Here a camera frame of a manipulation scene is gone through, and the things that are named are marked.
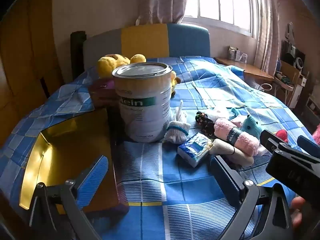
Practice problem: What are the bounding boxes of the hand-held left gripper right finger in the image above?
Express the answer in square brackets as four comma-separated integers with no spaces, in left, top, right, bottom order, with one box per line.
[209,155,294,240]

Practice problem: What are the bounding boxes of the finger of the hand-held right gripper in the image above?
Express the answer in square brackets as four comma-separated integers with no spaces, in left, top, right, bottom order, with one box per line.
[297,135,320,159]
[259,129,286,152]

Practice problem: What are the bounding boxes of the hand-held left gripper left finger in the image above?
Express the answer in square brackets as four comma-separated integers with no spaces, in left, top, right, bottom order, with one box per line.
[29,155,109,240]

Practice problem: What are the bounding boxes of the red plush item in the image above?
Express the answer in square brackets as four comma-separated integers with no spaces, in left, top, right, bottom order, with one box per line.
[276,129,289,143]

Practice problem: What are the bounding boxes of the teal plush toy pink cloth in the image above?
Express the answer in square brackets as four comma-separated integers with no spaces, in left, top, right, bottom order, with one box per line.
[230,107,264,140]

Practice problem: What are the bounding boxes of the beige sock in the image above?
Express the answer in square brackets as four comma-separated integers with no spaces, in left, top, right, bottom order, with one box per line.
[209,140,254,167]

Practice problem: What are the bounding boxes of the blue tissue pack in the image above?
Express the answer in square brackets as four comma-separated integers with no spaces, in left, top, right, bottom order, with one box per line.
[177,132,213,168]

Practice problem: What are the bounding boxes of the gold-lined box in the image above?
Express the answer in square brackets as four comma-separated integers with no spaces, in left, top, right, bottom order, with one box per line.
[19,107,130,218]

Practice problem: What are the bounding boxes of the black braided hairpiece with beads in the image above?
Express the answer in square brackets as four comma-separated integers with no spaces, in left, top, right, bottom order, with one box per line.
[195,111,215,138]

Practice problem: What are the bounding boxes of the white fluffy item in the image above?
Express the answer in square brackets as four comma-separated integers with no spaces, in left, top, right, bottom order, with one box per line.
[205,106,233,122]

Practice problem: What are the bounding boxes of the white socks blue band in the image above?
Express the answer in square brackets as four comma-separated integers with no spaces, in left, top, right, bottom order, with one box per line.
[164,100,192,144]

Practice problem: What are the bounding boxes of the person's right hand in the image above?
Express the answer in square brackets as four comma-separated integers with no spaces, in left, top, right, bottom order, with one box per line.
[289,196,307,222]

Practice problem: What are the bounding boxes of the wooden desk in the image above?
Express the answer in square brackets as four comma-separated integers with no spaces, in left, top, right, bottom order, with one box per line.
[214,57,274,82]

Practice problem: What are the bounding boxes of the white tin can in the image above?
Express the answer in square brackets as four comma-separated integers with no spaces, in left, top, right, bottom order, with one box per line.
[112,62,173,143]

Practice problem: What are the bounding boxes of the dark purple box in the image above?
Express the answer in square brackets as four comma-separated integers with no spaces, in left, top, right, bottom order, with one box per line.
[89,77,120,108]

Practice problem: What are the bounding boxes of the blue plaid bed blanket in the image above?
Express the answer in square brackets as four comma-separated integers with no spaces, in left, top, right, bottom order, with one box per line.
[0,56,315,240]

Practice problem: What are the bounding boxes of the clear containers on desk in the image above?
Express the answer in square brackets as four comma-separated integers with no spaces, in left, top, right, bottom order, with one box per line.
[229,45,248,63]

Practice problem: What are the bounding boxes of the yellow giraffe plush toy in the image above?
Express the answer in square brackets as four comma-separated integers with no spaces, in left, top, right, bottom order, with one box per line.
[97,54,182,95]

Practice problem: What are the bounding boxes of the pink patterned curtain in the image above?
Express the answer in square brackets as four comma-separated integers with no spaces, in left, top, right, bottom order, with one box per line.
[250,0,279,73]
[136,0,198,25]

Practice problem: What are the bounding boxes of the wooden wardrobe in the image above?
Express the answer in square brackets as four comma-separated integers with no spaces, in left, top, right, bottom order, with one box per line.
[0,0,65,143]

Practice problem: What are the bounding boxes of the window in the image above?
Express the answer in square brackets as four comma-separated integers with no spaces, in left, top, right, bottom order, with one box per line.
[184,0,259,37]

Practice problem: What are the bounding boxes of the grey yellow blue headboard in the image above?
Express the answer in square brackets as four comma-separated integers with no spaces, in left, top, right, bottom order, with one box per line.
[82,23,210,68]

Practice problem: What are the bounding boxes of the black appliance with white ring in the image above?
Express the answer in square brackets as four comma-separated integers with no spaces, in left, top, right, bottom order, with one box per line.
[281,40,306,69]

